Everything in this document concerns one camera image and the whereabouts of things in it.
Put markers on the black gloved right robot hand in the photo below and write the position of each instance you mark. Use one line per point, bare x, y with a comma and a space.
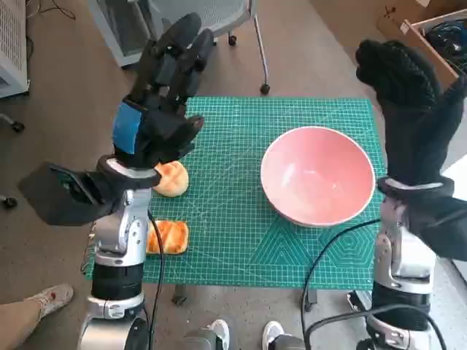
412, 127

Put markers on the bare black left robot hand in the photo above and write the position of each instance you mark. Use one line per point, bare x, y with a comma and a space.
160, 127

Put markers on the round toy bread bun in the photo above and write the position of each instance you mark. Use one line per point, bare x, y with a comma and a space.
173, 180

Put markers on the pink bowl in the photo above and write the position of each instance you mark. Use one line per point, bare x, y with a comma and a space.
317, 175

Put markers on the rectangular toy bread loaf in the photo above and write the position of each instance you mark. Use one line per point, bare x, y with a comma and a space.
173, 235

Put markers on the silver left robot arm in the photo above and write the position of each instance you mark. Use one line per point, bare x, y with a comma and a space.
116, 233

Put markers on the white furniture panel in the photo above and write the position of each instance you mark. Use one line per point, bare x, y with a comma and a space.
456, 182

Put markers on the brown cardboard box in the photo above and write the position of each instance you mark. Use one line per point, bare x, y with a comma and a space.
408, 33

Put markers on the grey metal cabinet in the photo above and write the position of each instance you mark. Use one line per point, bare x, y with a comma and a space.
120, 29

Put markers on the green cutting mat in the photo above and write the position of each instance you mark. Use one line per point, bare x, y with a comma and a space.
226, 218

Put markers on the grey mesh office chair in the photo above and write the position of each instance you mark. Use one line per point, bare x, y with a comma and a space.
219, 14

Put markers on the black chair caster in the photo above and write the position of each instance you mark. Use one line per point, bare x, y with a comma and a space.
10, 201
16, 126

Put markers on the black table leg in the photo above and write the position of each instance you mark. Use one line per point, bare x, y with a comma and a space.
178, 293
310, 300

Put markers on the white perforated appliance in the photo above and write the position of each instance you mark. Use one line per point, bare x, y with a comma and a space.
11, 43

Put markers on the person's leg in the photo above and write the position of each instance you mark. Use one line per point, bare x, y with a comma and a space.
22, 317

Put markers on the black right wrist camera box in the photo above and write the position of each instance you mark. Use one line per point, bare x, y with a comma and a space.
438, 226

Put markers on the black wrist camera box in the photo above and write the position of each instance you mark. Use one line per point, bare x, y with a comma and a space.
54, 197
438, 226

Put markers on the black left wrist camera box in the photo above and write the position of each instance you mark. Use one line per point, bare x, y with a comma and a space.
54, 197

